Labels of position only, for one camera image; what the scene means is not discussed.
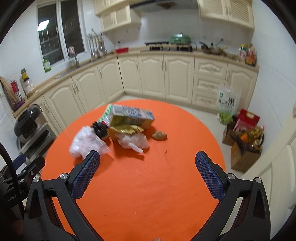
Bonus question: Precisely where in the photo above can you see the green detergent pouch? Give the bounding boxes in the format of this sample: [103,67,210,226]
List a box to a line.
[43,57,52,73]

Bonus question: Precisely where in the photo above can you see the green electric pot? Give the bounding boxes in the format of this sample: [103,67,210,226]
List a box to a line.
[169,34,192,45]

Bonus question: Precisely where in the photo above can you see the black wrapper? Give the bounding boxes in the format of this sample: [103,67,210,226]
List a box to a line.
[91,122,109,139]

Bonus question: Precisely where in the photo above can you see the purple utensil holder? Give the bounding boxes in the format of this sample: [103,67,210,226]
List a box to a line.
[11,98,25,112]

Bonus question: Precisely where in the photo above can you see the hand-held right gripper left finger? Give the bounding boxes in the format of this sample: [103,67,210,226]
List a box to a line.
[23,150,104,241]

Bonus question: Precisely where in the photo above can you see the range hood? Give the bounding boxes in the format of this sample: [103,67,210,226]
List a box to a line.
[129,0,199,11]

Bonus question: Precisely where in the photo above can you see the clear and green rice bag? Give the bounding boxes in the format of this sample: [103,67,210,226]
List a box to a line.
[216,85,241,124]

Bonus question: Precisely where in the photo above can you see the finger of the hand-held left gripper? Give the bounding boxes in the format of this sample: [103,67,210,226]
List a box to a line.
[14,156,46,183]
[9,153,26,169]

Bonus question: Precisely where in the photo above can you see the cream base kitchen cabinets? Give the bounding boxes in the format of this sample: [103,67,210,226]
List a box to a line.
[11,54,259,139]

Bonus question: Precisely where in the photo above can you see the brown lump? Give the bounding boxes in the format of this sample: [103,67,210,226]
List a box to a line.
[152,130,168,141]

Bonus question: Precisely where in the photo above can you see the cream wall cabinet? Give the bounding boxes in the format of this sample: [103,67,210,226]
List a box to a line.
[197,0,255,29]
[94,0,142,33]

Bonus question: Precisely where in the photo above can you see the left hand-held gripper cable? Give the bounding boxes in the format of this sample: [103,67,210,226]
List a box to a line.
[0,142,25,219]

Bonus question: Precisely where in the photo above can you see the large cooking oil bottle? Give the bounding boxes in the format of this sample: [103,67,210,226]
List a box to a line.
[238,128,263,144]

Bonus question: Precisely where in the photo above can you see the metal utensil rack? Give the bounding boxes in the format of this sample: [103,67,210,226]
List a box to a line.
[87,28,104,39]

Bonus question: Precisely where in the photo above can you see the yellow printed snack wrapper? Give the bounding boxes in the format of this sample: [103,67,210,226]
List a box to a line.
[107,124,145,142]

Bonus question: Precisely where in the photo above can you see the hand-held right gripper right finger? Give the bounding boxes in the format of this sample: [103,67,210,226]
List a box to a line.
[195,151,271,241]

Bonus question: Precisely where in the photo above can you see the gas stove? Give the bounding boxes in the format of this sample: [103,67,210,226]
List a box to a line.
[140,41,193,52]

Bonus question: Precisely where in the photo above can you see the wooden cutting board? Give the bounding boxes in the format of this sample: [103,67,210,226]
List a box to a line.
[0,76,18,105]

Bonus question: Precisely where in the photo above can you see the large cardboard box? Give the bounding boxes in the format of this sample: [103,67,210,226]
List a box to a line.
[231,139,263,173]

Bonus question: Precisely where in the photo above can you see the blue and yellow drink carton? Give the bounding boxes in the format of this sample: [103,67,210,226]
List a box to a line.
[109,104,155,129]

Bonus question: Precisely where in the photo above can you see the steel kitchen sink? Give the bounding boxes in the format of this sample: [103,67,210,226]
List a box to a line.
[54,67,81,79]

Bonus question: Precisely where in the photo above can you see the red handled bag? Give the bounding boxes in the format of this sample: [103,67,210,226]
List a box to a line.
[233,108,260,132]

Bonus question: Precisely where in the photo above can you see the small cooking oil bottle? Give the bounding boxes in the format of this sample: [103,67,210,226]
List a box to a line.
[248,137,265,153]

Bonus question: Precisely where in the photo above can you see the cream door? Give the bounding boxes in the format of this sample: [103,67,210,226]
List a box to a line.
[240,111,296,232]

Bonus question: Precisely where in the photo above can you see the clear jar white label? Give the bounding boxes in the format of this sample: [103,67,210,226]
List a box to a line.
[20,77,35,98]

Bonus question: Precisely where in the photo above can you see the hanging metal ladle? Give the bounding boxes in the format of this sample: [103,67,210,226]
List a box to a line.
[94,35,101,57]
[100,34,108,56]
[88,35,96,59]

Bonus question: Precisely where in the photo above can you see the condiment bottles on counter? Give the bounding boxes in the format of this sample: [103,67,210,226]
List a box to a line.
[239,44,258,66]

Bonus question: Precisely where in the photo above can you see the black and silver rice cooker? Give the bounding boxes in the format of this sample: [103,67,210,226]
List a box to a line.
[14,104,50,144]

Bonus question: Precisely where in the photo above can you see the dark strapped bag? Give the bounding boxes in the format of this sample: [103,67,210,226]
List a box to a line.
[230,133,249,156]

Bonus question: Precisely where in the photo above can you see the red handled kitchen tools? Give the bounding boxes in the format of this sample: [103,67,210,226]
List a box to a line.
[10,79,21,98]

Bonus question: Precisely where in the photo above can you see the kitchen window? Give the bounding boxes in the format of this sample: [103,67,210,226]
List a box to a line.
[37,0,86,66]

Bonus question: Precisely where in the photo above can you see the green checked plastic package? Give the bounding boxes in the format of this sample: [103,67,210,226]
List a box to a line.
[97,104,114,124]

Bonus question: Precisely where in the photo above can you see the metal wok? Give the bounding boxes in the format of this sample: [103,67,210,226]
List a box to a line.
[199,38,228,56]

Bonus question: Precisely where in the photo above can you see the white plastic bag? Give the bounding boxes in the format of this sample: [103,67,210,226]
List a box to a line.
[117,133,149,153]

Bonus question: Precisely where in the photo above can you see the clear plastic bag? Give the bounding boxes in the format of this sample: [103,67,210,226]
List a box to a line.
[69,126,112,160]

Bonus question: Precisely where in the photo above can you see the small cardboard box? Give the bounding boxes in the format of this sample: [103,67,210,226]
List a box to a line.
[222,122,238,146]

